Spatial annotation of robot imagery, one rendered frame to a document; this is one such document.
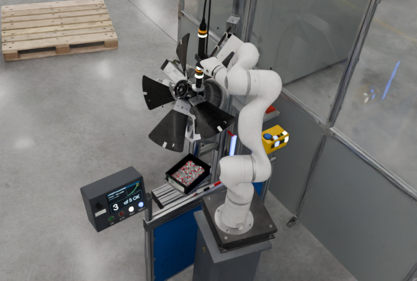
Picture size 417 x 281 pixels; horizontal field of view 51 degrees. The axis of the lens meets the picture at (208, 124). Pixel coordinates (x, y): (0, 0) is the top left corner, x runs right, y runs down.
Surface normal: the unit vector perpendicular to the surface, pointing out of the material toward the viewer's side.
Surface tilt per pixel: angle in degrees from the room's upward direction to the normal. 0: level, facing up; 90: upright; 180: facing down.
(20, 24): 0
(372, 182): 90
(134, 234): 0
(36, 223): 0
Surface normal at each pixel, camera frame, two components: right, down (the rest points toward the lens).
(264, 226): 0.11, -0.74
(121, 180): -0.07, -0.87
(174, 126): 0.06, 0.04
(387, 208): -0.81, 0.34
